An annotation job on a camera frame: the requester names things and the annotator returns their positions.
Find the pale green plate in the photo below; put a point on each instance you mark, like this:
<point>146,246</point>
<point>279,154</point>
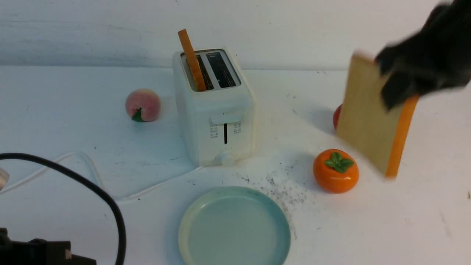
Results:
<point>234,226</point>

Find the red toy apple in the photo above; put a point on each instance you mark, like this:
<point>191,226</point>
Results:
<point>336,116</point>

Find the toast slice orange crust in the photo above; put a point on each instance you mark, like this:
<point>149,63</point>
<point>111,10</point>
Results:
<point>364,122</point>

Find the white toaster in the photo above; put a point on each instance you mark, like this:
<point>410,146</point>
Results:
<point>218,125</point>

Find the orange toy persimmon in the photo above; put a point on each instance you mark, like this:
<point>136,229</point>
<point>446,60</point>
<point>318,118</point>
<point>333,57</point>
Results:
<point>335,171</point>

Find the pink toy peach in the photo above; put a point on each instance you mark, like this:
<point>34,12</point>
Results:
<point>143,105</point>

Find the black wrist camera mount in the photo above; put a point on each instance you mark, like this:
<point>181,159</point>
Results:
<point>38,252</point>

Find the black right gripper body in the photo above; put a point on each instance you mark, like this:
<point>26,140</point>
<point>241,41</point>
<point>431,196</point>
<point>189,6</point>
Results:
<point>435,58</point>

